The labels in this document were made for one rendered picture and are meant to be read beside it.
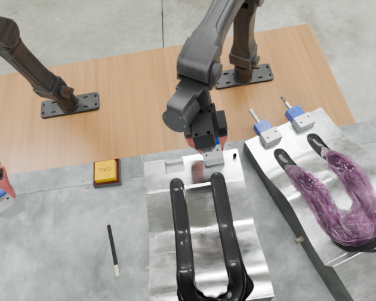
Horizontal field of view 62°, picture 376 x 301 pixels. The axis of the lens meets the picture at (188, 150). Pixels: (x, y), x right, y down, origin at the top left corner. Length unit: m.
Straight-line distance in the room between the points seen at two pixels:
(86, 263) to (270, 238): 0.49
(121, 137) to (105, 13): 1.83
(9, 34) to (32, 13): 2.17
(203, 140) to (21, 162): 0.66
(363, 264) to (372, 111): 1.49
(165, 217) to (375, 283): 0.49
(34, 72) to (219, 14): 0.53
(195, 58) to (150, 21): 1.98
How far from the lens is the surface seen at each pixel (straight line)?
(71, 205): 0.99
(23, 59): 0.93
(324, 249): 0.84
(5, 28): 0.85
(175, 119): 0.63
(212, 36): 0.65
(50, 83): 1.01
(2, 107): 1.29
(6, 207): 0.89
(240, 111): 1.04
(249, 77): 1.10
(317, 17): 2.65
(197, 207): 0.81
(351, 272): 0.81
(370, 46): 2.55
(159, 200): 0.83
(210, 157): 0.79
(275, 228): 0.90
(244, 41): 0.92
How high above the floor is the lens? 1.66
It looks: 63 degrees down
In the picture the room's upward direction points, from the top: 9 degrees counter-clockwise
